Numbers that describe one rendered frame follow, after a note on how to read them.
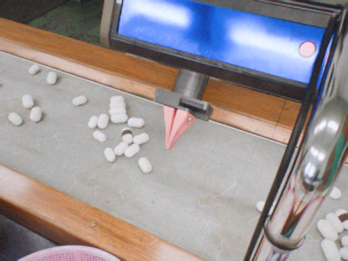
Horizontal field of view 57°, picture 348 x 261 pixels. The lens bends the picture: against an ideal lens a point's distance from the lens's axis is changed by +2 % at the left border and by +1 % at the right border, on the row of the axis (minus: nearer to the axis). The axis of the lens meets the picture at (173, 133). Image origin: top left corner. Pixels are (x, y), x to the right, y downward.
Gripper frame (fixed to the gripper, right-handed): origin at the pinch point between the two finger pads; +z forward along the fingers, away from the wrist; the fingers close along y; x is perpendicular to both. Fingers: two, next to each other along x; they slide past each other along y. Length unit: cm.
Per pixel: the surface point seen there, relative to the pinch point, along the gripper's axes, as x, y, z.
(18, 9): 153, -211, -60
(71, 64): 13.6, -36.5, -10.8
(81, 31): 150, -144, -56
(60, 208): -9.4, -11.0, 15.4
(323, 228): 1.1, 28.4, 4.2
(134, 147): 2.2, -7.2, 2.8
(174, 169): 3.4, 1.5, 4.1
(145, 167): 0.0, -3.0, 5.4
